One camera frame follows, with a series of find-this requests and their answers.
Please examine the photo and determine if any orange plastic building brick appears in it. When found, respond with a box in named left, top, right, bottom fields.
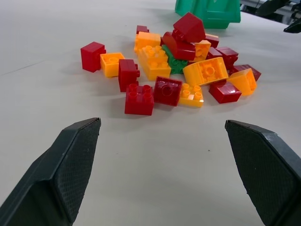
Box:
left=100, top=52, right=126, bottom=78

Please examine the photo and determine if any orange curved wedge block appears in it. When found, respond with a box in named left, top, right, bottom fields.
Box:
left=227, top=68, right=257, bottom=97

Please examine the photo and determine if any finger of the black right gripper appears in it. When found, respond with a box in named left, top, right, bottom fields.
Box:
left=255, top=0, right=290, bottom=17
left=283, top=19, right=301, bottom=34

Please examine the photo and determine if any small red block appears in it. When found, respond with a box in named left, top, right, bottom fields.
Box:
left=136, top=25, right=150, bottom=35

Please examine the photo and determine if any large red cube block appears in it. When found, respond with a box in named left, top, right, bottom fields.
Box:
left=173, top=12, right=206, bottom=43

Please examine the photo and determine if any red glossy rectangular block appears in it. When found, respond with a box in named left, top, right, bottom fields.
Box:
left=208, top=80, right=242, bottom=104

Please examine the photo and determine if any large orange hollow curved block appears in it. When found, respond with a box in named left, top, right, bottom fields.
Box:
left=182, top=56, right=229, bottom=87

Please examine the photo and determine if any green plastic container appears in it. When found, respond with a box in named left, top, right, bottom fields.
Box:
left=174, top=0, right=242, bottom=30

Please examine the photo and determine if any green studded block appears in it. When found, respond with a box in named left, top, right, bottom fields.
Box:
left=161, top=44, right=189, bottom=75

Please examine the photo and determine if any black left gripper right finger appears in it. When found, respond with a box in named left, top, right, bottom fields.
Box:
left=224, top=119, right=301, bottom=226

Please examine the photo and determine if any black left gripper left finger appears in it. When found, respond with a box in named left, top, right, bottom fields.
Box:
left=0, top=117, right=102, bottom=226

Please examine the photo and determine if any orange eight-stud long block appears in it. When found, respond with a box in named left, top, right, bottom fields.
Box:
left=137, top=45, right=172, bottom=81

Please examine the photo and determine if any red rounded block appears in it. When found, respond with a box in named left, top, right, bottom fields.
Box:
left=162, top=32, right=197, bottom=61

